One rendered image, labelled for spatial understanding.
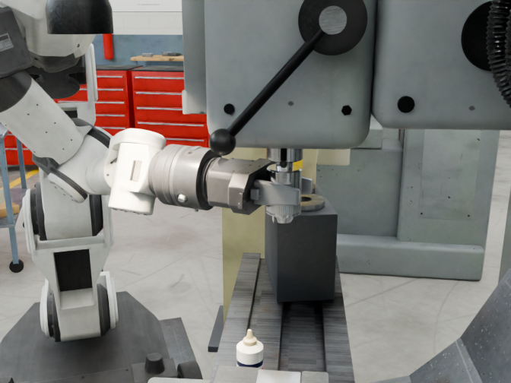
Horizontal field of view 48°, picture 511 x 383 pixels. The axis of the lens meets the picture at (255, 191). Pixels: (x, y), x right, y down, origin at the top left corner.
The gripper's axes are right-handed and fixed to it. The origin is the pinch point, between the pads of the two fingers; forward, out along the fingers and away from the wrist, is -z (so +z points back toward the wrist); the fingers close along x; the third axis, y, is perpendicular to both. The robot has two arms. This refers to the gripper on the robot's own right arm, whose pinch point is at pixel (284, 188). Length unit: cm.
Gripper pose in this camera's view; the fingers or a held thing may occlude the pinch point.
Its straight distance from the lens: 77.5
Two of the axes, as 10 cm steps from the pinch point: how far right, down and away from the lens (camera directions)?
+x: 3.9, -2.6, 8.8
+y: -0.1, 9.6, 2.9
